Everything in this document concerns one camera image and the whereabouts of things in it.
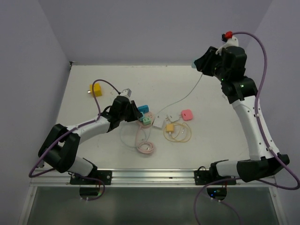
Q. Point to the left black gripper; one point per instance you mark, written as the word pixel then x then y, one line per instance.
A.
pixel 135 116

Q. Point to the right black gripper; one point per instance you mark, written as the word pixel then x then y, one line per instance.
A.
pixel 202 63

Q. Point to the pink round socket base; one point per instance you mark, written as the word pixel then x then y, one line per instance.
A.
pixel 149 114

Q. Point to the green plug adapter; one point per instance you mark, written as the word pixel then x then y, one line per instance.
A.
pixel 146 121

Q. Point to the white square charger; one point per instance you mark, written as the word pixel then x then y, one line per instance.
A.
pixel 159 121

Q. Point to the yellow small plug adapter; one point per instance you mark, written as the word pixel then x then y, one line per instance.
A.
pixel 170 128

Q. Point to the white plug adapter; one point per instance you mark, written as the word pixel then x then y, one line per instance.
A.
pixel 173 117

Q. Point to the yellow cube socket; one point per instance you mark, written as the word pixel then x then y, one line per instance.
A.
pixel 96 88

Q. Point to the pink plug adapter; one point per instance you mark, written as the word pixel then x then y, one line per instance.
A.
pixel 186 115

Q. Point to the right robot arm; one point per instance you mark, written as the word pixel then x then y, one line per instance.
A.
pixel 228 67

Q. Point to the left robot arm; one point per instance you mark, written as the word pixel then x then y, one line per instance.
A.
pixel 59 149

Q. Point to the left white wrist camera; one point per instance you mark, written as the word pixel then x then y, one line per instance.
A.
pixel 126 93

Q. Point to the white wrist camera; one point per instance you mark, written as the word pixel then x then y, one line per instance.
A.
pixel 126 93
pixel 229 40

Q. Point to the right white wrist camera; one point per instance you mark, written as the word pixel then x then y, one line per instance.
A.
pixel 229 40

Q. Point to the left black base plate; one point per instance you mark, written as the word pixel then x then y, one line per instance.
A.
pixel 92 179

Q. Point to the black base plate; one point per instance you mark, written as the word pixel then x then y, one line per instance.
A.
pixel 92 179
pixel 204 176

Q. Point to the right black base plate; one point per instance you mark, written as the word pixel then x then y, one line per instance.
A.
pixel 204 176

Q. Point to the aluminium mounting rail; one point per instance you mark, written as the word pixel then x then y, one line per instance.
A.
pixel 126 178

